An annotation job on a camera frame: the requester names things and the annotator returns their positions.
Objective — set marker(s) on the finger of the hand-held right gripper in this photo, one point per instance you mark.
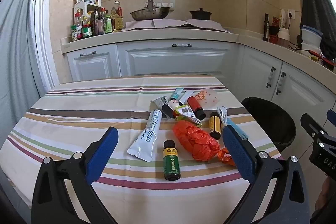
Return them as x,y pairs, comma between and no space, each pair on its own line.
312,127
332,116

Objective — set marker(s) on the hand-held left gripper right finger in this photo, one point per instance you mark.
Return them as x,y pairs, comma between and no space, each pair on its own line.
237,153

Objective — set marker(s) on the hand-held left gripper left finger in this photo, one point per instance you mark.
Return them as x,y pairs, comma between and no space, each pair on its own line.
103,153

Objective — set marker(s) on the small orange wrapper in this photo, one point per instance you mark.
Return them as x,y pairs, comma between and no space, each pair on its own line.
226,157

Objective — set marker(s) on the light blue sachet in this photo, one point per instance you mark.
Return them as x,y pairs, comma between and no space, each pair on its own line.
237,129

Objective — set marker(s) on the yellow label dark bottle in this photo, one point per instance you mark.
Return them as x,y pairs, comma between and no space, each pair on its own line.
215,124

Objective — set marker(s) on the black trash bin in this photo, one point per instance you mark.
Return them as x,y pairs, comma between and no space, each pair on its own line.
270,119

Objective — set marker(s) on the orange plastic bag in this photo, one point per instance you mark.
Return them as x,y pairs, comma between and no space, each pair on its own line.
195,140

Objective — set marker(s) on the large white tube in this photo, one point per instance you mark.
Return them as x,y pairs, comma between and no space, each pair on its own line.
147,134

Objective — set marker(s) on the clear bag with orange print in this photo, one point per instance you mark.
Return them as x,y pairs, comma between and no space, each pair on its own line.
207,96

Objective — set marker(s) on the green and white packet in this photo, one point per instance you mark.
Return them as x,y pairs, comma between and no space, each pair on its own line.
186,113

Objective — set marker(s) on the green label dark bottle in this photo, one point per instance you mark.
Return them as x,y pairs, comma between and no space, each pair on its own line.
171,163

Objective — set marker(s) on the grey tube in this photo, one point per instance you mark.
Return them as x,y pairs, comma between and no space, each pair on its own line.
160,102

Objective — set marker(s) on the small white bottle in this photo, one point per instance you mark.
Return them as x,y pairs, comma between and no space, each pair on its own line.
174,104

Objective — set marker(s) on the teal sachet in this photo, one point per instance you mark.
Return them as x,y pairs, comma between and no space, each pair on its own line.
176,94

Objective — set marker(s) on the striped tablecloth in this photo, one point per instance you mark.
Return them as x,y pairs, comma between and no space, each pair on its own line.
78,121

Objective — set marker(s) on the red flat tool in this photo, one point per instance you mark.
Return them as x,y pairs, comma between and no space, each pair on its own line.
319,54

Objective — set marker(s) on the stacked white containers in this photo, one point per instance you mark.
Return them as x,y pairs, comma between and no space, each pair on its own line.
311,39

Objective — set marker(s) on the white lidded jar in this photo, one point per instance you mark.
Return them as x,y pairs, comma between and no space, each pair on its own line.
283,34

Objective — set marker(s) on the black cup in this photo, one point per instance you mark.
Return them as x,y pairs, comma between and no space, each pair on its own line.
273,33

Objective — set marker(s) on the white kitchen cabinets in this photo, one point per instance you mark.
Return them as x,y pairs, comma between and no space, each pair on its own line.
157,61

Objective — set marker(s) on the tall dark oil bottle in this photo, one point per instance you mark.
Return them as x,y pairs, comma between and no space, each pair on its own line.
266,28

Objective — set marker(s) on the red packet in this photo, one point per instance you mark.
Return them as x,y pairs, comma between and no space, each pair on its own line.
275,22

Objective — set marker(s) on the white standing packet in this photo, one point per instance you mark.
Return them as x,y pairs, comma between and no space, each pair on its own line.
282,18

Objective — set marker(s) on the group of condiment bottles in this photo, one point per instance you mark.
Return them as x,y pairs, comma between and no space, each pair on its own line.
88,27

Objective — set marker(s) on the pink stove cover cloth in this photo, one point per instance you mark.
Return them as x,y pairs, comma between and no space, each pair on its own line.
207,24
162,23

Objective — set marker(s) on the yellow cooking oil jug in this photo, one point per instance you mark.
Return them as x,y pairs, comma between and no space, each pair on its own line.
117,20

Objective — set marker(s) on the beige kitchen countertop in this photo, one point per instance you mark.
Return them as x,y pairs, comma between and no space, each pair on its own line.
170,35

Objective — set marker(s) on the light grey curtain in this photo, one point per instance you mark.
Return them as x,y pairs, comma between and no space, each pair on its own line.
18,43

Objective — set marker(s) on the black lidded pot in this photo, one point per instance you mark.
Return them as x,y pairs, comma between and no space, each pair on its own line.
200,15

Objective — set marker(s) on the steel wok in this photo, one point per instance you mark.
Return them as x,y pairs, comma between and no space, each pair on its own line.
151,14

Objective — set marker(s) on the white spice rack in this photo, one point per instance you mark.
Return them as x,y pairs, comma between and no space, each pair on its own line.
78,7

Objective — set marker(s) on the white wall socket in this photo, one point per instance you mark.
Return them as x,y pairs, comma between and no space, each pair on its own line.
291,14

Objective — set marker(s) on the white door frame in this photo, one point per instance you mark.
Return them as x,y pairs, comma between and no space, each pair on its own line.
46,29

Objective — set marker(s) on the white wall hook rack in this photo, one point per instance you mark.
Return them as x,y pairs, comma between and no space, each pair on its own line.
165,2

